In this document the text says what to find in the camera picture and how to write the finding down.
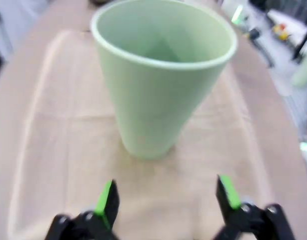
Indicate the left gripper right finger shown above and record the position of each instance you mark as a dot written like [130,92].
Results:
[248,222]

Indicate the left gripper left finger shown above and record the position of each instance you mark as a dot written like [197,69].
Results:
[93,225]

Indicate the beige cloth mat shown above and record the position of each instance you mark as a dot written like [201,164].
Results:
[68,150]

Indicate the tall light green cup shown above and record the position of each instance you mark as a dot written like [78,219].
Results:
[156,100]

